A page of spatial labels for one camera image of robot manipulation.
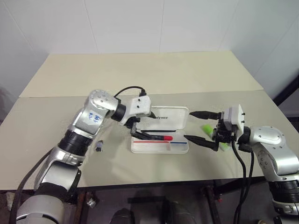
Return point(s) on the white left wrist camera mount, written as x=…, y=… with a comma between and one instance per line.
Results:
x=140, y=106

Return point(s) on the rusty metal table leg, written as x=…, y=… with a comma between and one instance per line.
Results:
x=85, y=205
x=211, y=203

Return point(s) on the white open pencil case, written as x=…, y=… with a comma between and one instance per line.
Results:
x=158, y=148

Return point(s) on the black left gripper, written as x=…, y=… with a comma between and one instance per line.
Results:
x=133, y=123

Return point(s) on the small dark metal clip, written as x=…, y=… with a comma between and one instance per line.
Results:
x=99, y=146

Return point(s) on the black marker with red cap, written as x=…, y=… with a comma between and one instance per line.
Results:
x=167, y=137

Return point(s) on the green marker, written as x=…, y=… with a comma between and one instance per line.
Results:
x=207, y=129

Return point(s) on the dark rounded shape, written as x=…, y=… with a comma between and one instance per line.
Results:
x=122, y=217

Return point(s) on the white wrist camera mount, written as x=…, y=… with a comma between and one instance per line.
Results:
x=140, y=106
x=237, y=116

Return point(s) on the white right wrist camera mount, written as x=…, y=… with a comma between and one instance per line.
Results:
x=237, y=116

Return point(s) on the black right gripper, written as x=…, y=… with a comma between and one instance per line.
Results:
x=224, y=134

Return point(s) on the black table crossbar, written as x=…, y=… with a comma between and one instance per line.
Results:
x=146, y=200

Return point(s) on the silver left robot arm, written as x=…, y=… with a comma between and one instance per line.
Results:
x=88, y=121

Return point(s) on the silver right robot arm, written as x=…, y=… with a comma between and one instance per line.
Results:
x=268, y=137

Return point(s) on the black metal frame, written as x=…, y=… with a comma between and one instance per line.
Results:
x=288, y=93

